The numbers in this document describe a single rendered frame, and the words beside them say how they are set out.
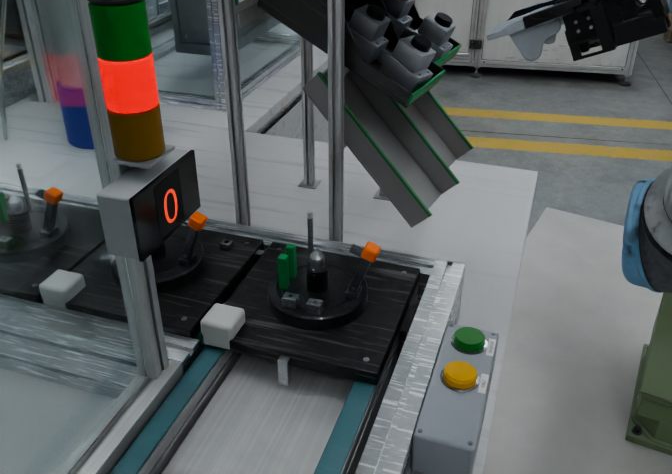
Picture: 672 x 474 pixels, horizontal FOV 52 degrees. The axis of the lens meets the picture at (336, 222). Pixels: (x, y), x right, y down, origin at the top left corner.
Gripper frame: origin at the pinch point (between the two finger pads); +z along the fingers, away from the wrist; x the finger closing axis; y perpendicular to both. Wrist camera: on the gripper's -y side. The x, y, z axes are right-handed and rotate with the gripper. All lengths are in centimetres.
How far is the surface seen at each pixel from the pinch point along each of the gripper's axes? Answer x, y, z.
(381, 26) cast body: -1.1, -5.3, 17.0
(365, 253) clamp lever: -27.2, 19.1, 16.5
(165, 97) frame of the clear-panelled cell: 44, -5, 112
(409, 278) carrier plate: -16.7, 28.7, 18.5
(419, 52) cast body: -2.2, -0.1, 12.1
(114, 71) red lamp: -51, -13, 18
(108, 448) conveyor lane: -61, 23, 34
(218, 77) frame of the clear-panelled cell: 47, -5, 94
